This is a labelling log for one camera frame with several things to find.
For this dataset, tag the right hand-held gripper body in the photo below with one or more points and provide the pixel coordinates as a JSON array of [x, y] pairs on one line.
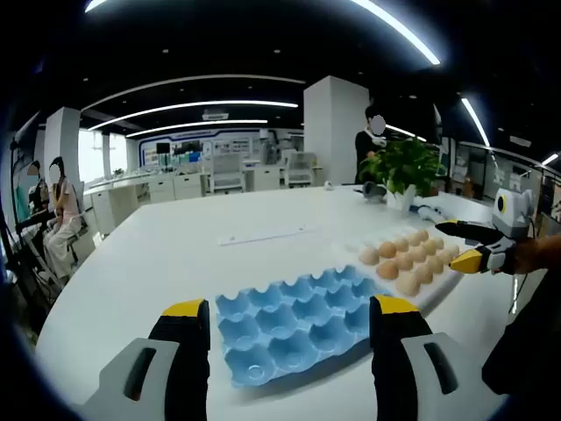
[[513, 210]]

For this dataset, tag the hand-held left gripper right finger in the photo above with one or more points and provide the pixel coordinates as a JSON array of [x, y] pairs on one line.
[[394, 351]]

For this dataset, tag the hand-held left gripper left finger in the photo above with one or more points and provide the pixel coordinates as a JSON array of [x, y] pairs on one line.
[[184, 351]]

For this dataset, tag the cluster of brown eggs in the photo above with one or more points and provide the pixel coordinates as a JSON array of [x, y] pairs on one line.
[[388, 250]]

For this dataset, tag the blue egg tray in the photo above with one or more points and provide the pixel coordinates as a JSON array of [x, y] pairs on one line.
[[285, 324]]

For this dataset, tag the white plastic egg holder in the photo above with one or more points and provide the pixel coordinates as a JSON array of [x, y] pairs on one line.
[[348, 246]]

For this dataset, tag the person's right hand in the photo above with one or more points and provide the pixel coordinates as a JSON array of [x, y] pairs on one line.
[[523, 255]]

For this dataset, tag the white blue device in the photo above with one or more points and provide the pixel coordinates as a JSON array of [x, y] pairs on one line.
[[431, 212]]

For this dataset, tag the white table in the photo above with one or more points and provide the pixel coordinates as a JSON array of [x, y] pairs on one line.
[[175, 263]]

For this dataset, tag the green potted plant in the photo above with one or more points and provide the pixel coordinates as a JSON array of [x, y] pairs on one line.
[[407, 162]]

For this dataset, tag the ceiling light strip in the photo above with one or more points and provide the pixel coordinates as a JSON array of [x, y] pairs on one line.
[[407, 33], [245, 102], [245, 122], [475, 120]]

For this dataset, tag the person's dark clothing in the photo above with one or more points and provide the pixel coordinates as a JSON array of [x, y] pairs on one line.
[[526, 351]]

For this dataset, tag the grey gadget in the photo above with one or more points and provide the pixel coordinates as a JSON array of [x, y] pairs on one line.
[[373, 190]]

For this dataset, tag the white flat strip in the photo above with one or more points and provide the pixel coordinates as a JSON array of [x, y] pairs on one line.
[[267, 235]]

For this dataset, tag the small white object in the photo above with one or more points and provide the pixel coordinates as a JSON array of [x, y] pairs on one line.
[[328, 186]]

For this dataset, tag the white lab counter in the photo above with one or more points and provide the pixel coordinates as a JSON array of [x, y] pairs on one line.
[[122, 197]]

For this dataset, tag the white square pillar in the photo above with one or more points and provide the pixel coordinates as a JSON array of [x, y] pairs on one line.
[[66, 131], [328, 131]]

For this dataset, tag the white office chair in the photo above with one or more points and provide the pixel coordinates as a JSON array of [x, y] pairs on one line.
[[227, 171], [301, 169]]

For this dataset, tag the black monitor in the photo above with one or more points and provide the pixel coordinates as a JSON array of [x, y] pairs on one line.
[[162, 147]]

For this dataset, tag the ceiling air conditioner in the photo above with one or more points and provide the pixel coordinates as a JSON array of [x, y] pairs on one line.
[[215, 115]]

